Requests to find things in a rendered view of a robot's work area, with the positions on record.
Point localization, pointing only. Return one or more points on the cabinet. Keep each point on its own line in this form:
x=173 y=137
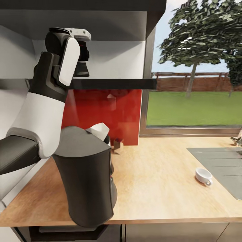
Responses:
x=216 y=231

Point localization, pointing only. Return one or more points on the paper coffee filter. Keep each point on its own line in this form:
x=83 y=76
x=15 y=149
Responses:
x=100 y=130

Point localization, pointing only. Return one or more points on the dishwasher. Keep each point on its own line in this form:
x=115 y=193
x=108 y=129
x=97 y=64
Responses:
x=72 y=233

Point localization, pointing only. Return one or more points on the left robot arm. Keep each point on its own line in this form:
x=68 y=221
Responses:
x=35 y=133

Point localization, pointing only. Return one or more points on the coffee cup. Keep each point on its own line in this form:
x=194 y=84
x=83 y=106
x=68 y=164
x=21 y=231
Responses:
x=204 y=176

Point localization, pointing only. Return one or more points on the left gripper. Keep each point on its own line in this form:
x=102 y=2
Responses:
x=84 y=54

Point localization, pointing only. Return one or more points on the countertop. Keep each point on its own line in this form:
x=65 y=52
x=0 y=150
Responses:
x=155 y=180

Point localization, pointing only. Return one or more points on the bottle of coffee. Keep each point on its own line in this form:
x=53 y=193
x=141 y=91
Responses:
x=81 y=68

